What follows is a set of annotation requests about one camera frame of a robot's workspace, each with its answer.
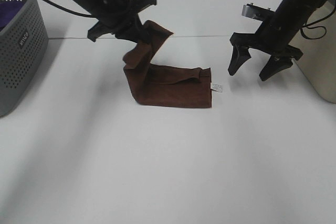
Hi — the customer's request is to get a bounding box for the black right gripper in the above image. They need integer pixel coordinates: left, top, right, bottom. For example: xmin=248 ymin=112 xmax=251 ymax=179
xmin=228 ymin=15 xmax=303 ymax=81

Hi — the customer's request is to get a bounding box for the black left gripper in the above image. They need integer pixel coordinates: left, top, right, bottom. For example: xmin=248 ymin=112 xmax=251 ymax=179
xmin=87 ymin=0 xmax=157 ymax=44

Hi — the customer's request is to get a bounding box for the brown towel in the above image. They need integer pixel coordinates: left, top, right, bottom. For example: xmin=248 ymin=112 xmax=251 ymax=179
xmin=123 ymin=20 xmax=212 ymax=109

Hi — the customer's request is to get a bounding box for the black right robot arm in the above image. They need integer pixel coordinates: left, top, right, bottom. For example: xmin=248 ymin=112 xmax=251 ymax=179
xmin=228 ymin=0 xmax=328 ymax=81

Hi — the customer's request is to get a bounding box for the beige plastic basket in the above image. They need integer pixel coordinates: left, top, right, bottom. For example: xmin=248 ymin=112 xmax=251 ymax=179
xmin=290 ymin=14 xmax=335 ymax=103

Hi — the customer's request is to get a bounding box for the grey perforated laundry basket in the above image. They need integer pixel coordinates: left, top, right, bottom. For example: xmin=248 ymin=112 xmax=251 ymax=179
xmin=1 ymin=0 xmax=49 ymax=116

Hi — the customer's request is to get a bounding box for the purple cloth in basket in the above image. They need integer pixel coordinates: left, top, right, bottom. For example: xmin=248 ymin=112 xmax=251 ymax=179
xmin=0 ymin=0 xmax=25 ymax=30

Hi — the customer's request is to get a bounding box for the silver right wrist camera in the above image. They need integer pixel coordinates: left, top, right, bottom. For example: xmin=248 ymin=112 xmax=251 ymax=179
xmin=242 ymin=4 xmax=274 ymax=22

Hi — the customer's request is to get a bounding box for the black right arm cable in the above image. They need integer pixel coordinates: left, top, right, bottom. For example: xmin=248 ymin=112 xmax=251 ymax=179
xmin=300 ymin=0 xmax=336 ymax=40

